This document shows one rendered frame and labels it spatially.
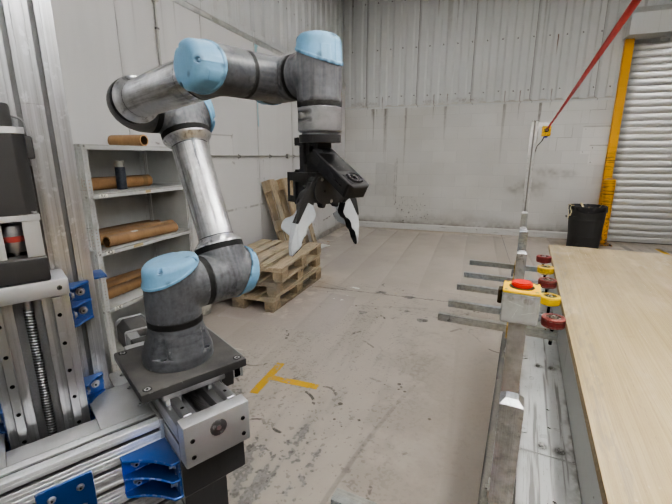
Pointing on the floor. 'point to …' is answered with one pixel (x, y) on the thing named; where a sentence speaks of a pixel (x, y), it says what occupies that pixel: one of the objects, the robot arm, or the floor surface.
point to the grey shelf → (127, 201)
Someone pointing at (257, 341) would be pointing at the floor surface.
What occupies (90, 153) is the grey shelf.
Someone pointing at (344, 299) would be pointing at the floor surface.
